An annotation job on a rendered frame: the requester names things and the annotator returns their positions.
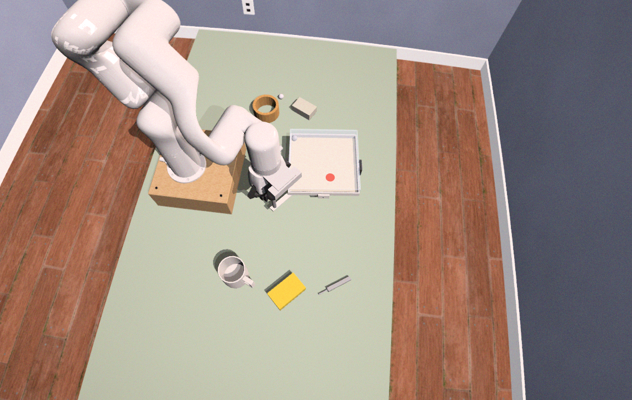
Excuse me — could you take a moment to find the white mug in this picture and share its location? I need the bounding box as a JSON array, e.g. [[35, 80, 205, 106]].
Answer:
[[218, 256, 255, 288]]

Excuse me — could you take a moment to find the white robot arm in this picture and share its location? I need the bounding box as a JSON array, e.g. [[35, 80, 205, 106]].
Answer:
[[51, 0, 302, 200]]

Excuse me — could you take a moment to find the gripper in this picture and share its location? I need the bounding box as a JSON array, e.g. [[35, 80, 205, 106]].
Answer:
[[247, 155, 291, 202]]

